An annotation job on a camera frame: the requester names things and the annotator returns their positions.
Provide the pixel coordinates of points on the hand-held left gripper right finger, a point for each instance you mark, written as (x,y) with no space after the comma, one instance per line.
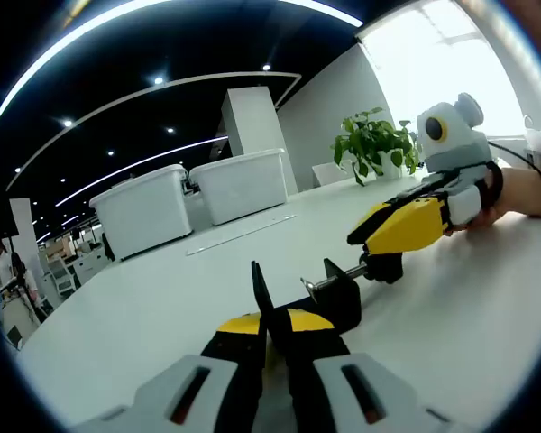
(324,374)

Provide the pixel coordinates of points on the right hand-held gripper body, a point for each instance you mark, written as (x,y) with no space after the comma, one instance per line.
(455,144)

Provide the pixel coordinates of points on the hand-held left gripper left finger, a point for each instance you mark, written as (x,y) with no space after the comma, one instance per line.
(225,374)

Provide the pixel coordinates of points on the white square pillar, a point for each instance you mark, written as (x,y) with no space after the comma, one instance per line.
(252,122)

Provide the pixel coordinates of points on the white chair back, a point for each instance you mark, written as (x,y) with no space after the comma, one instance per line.
(327,173)

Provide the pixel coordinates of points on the tall white storage bin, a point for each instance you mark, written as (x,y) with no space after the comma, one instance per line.
(140,216)

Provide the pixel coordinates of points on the curved ceiling light strip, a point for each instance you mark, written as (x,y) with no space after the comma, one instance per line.
(72,47)

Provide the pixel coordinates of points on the low white storage bin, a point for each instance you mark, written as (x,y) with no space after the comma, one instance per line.
(243,189)

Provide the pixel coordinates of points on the black fixed fixture clamp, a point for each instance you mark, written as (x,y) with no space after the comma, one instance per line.
(342,297)

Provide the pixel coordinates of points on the person's right hand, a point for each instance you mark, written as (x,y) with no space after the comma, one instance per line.
(511,198)

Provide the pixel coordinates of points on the potted green plant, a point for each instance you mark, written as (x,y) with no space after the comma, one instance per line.
(374,135)

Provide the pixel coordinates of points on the wide bright window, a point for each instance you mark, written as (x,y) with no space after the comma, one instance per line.
(442,67)

